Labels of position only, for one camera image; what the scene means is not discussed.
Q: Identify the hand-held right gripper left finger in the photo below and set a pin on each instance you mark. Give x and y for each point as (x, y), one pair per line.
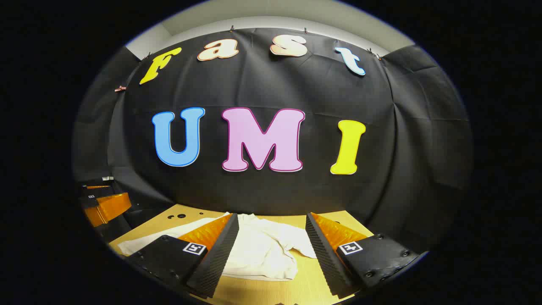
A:
(220, 258)

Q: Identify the black backdrop cloth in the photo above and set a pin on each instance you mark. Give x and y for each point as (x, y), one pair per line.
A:
(254, 84)

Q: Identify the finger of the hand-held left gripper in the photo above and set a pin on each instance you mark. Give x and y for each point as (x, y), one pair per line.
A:
(98, 186)
(111, 207)

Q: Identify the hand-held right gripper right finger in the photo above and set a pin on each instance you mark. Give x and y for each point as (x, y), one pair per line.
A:
(326, 258)

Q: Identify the white sweatshirt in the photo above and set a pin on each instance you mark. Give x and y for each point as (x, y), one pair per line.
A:
(262, 250)

